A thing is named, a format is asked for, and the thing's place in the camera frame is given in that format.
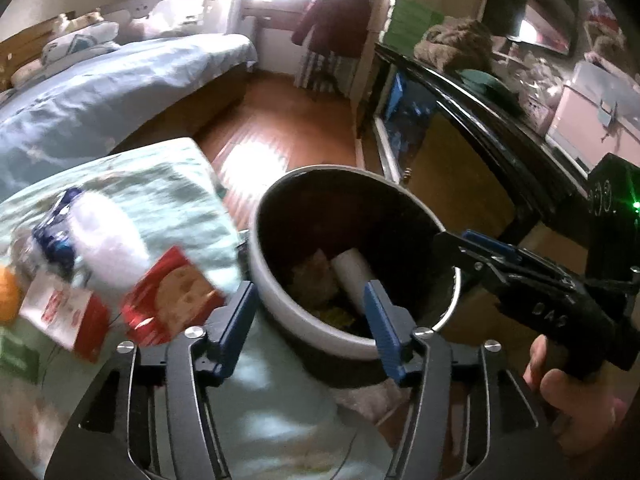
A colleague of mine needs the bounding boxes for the dark red jacket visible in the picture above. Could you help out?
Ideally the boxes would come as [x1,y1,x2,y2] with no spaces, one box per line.
[291,0,373,58]

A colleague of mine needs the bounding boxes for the red and white carton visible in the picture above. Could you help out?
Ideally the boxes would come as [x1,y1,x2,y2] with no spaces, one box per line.
[19,270,112,363]

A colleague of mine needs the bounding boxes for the bed with blue sheet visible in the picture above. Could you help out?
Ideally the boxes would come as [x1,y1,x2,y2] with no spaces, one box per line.
[0,34,258,206]

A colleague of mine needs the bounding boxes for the folded patterned blanket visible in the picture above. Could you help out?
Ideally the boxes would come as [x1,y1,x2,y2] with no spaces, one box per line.
[41,24,121,66]

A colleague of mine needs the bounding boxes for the striped cloth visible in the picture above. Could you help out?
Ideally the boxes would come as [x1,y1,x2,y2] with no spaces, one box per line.
[300,52,351,93]

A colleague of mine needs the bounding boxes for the pink storage box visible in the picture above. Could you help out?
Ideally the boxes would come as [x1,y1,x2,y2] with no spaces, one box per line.
[545,60,640,171]

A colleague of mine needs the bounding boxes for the black glossy desk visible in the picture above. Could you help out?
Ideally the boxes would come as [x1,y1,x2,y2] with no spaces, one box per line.
[372,42,601,251]

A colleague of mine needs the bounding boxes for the green cap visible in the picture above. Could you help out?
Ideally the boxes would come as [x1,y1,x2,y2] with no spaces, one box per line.
[460,69,521,111]

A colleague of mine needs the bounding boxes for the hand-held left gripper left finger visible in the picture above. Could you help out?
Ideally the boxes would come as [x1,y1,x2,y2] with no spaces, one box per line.
[45,280,261,480]

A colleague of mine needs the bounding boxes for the black monitor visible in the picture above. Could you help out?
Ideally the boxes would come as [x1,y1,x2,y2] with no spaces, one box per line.
[485,0,581,56]

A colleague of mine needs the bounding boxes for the brown plush toy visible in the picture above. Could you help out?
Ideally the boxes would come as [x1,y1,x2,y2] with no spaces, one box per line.
[414,16,496,73]

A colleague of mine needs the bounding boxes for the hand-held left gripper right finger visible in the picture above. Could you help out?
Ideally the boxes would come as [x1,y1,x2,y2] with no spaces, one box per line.
[362,280,571,480]

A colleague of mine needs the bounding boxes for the white rimmed black bin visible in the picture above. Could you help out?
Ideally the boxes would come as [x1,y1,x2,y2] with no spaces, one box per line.
[247,166,463,391]

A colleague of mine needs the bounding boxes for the red cookie box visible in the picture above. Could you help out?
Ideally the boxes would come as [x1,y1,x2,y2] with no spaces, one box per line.
[121,246,226,346]

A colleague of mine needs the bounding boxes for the pale plush toys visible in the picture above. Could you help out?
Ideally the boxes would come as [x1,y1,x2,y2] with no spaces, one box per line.
[52,10,106,36]

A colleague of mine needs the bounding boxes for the person's right hand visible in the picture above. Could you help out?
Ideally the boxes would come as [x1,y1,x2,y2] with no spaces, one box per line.
[522,332,628,456]

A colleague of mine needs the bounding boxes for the wooden headboard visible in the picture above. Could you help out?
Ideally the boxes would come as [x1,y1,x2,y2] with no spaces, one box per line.
[0,10,76,91]

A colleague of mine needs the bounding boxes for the teal floral blanket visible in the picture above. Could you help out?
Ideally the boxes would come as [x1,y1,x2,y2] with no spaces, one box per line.
[0,136,396,480]

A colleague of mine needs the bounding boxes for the grey bed rail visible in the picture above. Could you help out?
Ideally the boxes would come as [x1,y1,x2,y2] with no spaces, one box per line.
[100,0,238,36]

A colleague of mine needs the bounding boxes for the yellow wrapper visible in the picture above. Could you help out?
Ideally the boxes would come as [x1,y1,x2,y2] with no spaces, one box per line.
[320,305,361,328]

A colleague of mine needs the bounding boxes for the blue printed box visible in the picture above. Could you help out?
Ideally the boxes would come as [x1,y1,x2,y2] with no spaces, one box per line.
[385,72,436,151]

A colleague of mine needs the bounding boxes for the blue plastic wrapper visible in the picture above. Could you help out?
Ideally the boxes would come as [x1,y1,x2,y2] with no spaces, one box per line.
[30,187,86,281]

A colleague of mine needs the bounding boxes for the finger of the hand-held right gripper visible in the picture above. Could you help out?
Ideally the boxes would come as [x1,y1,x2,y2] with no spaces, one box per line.
[434,231,506,291]
[462,230,566,283]

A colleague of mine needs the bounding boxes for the orange ribbed plastic toy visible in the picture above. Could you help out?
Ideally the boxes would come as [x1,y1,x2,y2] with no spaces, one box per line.
[0,266,25,325]

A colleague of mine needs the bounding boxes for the small pale pillow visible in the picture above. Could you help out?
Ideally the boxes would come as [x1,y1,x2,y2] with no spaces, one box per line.
[10,60,43,86]

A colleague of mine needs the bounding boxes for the green books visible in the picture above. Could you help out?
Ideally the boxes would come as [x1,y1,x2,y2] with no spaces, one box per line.
[385,0,446,46]

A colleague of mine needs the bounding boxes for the crumpled brown paper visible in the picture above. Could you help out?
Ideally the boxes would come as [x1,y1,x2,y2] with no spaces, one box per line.
[292,252,333,306]

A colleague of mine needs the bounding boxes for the green packet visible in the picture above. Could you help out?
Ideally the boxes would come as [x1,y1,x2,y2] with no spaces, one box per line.
[0,330,41,383]

